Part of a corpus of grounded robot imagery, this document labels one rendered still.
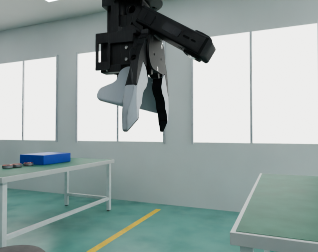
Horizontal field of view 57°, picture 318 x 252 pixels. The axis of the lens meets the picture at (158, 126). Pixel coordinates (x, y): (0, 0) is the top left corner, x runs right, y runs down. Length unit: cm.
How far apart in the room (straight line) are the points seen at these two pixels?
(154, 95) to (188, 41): 11
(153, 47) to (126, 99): 10
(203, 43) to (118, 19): 13
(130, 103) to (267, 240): 101
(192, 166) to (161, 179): 57
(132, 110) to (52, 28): 595
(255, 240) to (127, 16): 103
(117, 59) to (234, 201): 418
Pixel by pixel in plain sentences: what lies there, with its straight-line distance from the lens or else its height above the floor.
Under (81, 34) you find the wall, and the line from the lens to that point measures 580.
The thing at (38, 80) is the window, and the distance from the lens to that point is 628.
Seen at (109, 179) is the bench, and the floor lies 46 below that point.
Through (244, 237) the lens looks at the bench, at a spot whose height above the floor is 73.
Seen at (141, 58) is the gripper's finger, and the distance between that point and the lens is 38.
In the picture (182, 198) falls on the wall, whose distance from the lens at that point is 470.
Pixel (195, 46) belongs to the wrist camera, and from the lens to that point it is 39.
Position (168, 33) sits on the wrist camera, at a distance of 40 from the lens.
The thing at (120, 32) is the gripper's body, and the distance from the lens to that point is 42.
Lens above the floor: 115
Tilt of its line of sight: 1 degrees up
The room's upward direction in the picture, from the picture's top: straight up
